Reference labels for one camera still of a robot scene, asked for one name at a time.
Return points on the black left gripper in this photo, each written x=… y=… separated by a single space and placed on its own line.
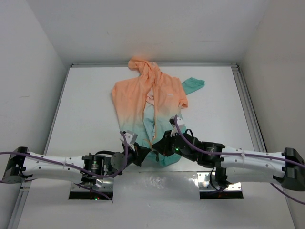
x=139 y=154

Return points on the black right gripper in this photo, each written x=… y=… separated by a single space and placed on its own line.
x=163 y=146

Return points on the orange and teal jacket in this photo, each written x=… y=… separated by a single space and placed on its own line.
x=145 y=104

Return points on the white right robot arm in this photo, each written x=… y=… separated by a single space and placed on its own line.
x=231 y=165

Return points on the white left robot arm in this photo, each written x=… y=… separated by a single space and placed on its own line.
x=24 y=165

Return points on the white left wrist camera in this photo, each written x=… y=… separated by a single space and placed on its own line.
x=129 y=137

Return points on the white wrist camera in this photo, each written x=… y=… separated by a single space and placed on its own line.
x=176 y=121
x=129 y=137

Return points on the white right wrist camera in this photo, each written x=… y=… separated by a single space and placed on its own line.
x=176 y=121

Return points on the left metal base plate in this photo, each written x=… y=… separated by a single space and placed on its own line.
x=98 y=184

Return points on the metal base plate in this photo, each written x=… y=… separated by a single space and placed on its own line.
x=98 y=184
x=207 y=183

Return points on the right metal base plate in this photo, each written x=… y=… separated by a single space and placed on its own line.
x=207 y=183

